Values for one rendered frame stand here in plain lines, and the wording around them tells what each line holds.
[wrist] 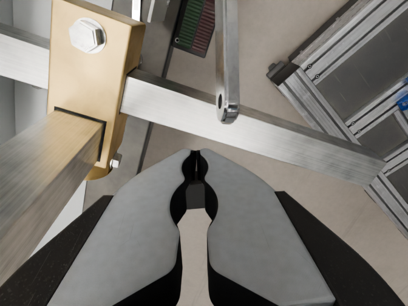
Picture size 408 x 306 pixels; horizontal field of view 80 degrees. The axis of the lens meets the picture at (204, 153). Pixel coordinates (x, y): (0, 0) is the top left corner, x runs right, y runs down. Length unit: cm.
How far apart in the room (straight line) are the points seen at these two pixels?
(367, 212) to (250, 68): 109
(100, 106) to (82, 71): 3
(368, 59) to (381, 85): 11
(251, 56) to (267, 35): 9
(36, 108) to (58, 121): 34
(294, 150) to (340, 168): 5
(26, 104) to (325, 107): 85
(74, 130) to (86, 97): 3
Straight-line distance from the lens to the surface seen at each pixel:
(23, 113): 55
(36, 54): 22
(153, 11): 25
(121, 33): 18
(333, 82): 97
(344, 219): 169
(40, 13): 49
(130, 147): 40
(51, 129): 19
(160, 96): 20
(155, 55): 35
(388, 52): 104
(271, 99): 114
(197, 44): 34
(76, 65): 20
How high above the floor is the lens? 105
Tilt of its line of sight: 61 degrees down
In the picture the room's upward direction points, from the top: 178 degrees clockwise
